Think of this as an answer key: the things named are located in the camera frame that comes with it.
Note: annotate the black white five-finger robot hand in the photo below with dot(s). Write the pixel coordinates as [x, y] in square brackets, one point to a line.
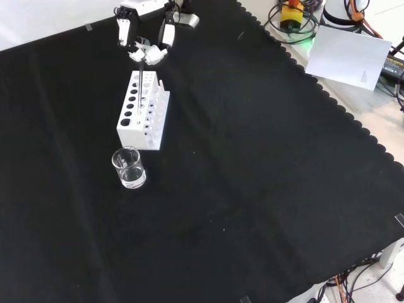
[154, 53]

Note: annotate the clear glass rod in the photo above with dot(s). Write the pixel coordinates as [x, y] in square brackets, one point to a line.
[140, 91]

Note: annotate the white test tube rack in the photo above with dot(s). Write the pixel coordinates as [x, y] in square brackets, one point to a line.
[132, 135]

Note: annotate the clear cloth clip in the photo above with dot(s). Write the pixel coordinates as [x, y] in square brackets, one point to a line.
[399, 220]
[244, 299]
[89, 27]

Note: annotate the clear glass beaker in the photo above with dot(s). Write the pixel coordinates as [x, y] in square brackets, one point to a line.
[131, 176]

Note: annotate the yellow stop button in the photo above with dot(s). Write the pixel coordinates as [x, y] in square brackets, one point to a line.
[292, 15]

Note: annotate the black bench cloth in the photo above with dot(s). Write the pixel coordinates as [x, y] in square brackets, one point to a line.
[252, 158]

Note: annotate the pale board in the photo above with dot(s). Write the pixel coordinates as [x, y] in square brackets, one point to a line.
[347, 60]

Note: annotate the black power adaptor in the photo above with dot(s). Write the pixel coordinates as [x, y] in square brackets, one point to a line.
[393, 66]

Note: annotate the white bench frame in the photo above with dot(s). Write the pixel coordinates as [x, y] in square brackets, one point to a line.
[391, 254]

